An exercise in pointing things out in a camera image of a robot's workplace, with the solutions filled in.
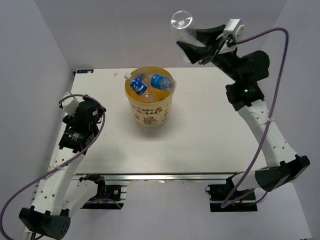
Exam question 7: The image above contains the left blue corner sticker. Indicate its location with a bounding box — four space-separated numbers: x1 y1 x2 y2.
76 69 94 74

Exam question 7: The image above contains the orange plastic bottle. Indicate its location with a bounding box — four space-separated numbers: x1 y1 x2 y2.
139 90 169 104

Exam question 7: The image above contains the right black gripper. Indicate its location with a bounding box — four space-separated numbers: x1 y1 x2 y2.
175 24 241 82

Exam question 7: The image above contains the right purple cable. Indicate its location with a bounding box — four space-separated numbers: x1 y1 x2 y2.
220 27 290 209

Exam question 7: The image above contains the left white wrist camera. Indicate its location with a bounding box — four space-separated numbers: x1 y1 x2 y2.
58 96 80 116

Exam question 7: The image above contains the aluminium table front rail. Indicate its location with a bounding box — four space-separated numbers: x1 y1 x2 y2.
72 173 233 182

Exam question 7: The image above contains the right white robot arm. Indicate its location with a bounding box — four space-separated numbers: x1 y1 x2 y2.
177 25 310 200

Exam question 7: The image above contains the purple cable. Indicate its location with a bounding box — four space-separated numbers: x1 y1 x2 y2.
220 27 290 209
0 93 106 240

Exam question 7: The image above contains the clear plastic bottle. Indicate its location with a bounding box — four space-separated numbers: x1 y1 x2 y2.
170 10 202 47

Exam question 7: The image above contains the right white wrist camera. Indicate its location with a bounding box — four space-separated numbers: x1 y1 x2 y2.
216 19 245 54

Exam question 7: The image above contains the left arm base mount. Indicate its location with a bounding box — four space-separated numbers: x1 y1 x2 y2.
78 174 127 210

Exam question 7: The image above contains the blue label water bottle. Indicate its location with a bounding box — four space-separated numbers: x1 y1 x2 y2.
141 74 177 93

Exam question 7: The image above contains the yellow capybara plastic bin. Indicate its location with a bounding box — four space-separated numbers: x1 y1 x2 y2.
124 66 174 127

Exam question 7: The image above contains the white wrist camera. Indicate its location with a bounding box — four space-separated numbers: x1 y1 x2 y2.
58 96 80 116
216 19 245 54

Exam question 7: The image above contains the blue label bottle white cap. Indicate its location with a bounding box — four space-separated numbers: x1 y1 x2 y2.
124 73 148 96

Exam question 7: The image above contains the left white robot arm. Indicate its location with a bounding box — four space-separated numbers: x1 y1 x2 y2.
19 95 106 240

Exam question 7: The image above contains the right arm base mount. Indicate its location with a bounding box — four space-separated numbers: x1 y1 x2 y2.
204 178 258 213

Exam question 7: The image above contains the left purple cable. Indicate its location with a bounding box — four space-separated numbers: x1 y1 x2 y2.
0 93 106 240

